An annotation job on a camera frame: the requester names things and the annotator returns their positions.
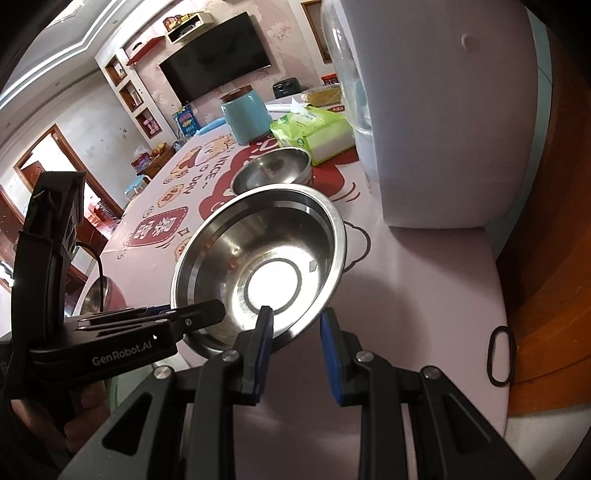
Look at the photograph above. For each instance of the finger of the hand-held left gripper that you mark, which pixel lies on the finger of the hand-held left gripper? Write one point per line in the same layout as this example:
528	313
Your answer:
147	311
198	314

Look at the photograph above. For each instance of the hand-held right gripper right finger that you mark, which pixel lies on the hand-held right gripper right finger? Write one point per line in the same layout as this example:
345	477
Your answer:
330	360

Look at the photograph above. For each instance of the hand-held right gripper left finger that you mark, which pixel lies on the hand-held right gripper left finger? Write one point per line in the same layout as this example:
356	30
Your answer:
265	341

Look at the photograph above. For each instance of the pink bowl with steel lining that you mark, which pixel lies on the pink bowl with steel lining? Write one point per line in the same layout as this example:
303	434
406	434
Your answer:
115	295

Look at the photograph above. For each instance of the large steel bowl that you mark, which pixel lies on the large steel bowl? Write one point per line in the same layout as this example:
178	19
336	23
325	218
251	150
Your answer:
286	230

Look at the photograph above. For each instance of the small steel bowl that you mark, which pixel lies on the small steel bowl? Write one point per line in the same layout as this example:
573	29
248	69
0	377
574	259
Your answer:
272	166

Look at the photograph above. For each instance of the person's left hand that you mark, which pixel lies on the person's left hand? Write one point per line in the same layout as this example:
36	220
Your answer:
85	415

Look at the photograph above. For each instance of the printed pink tablecloth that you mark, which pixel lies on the printed pink tablecloth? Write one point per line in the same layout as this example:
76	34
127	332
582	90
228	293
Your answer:
415	286

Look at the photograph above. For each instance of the blue stool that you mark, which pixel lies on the blue stool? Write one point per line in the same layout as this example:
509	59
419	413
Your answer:
136	184

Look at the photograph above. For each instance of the blue face mask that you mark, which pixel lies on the blue face mask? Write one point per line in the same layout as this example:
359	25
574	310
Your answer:
210	127

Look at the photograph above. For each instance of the blue toy box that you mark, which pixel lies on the blue toy box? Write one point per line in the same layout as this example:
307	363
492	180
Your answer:
187	122

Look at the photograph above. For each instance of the teal canister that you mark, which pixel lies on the teal canister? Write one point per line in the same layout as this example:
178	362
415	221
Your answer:
244	120

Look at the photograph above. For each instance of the green tissue pack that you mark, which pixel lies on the green tissue pack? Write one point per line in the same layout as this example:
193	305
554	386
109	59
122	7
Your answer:
314	129

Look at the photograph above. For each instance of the orange wooden door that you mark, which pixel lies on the orange wooden door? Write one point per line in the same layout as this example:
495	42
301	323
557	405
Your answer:
554	300

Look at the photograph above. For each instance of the yellow food box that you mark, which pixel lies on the yellow food box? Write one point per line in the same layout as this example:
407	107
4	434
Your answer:
323	95

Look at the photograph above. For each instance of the black television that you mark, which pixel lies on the black television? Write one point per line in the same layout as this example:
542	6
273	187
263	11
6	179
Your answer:
212	60

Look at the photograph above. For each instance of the white countertop appliance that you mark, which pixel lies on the white countertop appliance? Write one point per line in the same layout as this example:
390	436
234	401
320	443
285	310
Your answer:
438	115

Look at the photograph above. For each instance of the wooden door frame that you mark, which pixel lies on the wooden door frame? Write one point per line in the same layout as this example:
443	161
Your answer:
64	147

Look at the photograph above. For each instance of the red wall shelf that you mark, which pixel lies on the red wall shelf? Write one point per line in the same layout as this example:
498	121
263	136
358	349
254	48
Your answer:
145	50

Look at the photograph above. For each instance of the white wall shelf box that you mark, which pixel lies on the white wall shelf box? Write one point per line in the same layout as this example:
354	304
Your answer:
184	26

